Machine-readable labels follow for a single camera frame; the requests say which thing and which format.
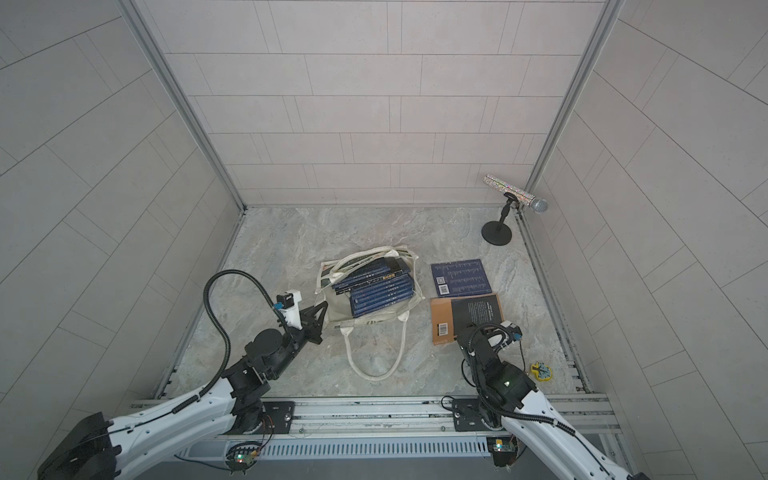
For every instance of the small yellow blue toy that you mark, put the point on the small yellow blue toy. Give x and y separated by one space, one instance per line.
540 371

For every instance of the brown and black book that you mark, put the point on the brown and black book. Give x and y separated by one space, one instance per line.
451 316

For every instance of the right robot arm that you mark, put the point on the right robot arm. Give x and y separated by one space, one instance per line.
515 403

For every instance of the aluminium mounting rail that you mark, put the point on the aluminium mounting rail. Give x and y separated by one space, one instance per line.
356 428

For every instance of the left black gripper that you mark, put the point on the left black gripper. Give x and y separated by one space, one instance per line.
312 326

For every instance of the stack of blue books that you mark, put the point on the stack of blue books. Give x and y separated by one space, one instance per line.
377 285

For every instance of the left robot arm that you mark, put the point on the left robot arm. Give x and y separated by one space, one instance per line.
230 403

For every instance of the floral canvas tote bag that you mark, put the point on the floral canvas tote bag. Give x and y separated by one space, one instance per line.
339 314

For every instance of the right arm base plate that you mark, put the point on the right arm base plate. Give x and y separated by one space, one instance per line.
471 415

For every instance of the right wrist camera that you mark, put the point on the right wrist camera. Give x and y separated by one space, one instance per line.
505 334

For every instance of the glitter microphone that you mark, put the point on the glitter microphone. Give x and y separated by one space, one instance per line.
536 204

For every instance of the right circuit board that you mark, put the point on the right circuit board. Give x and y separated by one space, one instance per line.
503 450

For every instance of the black microphone stand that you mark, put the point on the black microphone stand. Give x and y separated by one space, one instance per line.
497 232

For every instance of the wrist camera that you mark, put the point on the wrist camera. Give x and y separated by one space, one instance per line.
288 305
505 334

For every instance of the circuit board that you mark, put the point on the circuit board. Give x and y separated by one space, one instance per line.
241 457
503 450

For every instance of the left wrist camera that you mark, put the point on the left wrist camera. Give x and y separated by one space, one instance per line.
288 305

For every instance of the left circuit board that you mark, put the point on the left circuit board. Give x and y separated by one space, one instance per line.
241 457

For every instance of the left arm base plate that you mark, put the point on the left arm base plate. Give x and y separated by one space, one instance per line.
272 417

